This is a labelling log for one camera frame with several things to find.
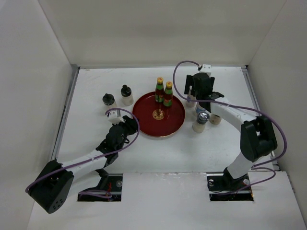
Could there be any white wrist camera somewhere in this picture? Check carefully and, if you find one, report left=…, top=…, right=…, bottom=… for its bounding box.
left=198, top=64, right=212, bottom=77
left=106, top=110, right=124, bottom=125

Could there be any black cap spice jar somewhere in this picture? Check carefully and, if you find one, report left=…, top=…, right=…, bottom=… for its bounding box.
left=209, top=114, right=222, bottom=125

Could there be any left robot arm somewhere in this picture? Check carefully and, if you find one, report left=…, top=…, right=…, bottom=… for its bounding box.
left=25, top=115, right=140, bottom=214

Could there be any sauce bottle yellow cap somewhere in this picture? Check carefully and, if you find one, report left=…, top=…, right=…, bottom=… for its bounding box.
left=163, top=81, right=173, bottom=107
left=155, top=77, right=164, bottom=103

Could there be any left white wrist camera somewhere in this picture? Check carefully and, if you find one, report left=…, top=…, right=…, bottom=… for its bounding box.
left=106, top=110, right=124, bottom=125

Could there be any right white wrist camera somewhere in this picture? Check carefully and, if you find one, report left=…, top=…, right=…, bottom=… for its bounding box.
left=198, top=64, right=212, bottom=77

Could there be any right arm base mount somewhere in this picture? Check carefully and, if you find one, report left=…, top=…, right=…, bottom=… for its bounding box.
left=207, top=173, right=254, bottom=202

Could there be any red round tray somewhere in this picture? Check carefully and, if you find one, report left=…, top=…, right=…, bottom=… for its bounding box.
left=132, top=92, right=185, bottom=138

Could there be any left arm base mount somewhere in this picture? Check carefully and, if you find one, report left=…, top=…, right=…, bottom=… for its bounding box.
left=77, top=169, right=123, bottom=202

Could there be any blue label peppercorn jar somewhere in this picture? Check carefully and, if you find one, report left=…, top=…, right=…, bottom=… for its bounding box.
left=195, top=102, right=207, bottom=115

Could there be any black pump jar far left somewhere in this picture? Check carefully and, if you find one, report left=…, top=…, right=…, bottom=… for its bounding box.
left=102, top=93, right=117, bottom=114

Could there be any black pump jar white powder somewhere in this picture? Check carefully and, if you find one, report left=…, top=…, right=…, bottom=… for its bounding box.
left=120, top=84, right=133, bottom=106

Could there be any blue label jar silver lid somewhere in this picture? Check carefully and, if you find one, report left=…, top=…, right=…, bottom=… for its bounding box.
left=186, top=86, right=197, bottom=108

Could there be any chrome top grinder jar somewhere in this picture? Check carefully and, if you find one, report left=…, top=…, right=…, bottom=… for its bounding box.
left=192, top=111, right=210, bottom=133

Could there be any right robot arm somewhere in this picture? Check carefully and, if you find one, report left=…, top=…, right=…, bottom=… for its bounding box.
left=184, top=72, right=277, bottom=190

